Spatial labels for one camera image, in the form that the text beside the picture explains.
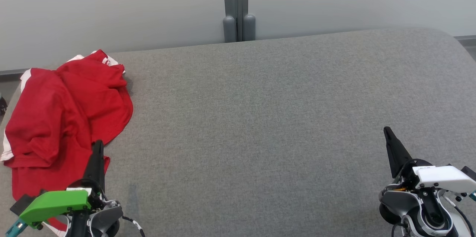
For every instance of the red shorts white stripe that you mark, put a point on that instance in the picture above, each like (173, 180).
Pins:
(37, 181)

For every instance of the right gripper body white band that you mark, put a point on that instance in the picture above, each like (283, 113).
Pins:
(442, 177)

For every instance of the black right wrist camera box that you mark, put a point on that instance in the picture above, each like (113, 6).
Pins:
(469, 173)

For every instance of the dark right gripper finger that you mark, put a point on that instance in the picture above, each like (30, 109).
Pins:
(398, 155)

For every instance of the grey fabric sofa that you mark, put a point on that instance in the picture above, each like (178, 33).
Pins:
(260, 118)

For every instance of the red shirt white sleeves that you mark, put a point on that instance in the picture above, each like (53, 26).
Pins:
(74, 99)

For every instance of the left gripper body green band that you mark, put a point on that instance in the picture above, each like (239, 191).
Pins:
(55, 203)

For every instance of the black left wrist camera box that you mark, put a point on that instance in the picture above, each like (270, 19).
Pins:
(21, 204)

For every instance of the black caster wheel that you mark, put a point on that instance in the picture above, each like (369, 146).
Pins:
(2, 106)

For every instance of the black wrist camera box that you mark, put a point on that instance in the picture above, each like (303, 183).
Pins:
(21, 204)
(469, 173)

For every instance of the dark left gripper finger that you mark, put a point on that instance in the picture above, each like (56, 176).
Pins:
(96, 166)

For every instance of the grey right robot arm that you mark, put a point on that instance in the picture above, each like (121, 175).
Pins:
(412, 207)

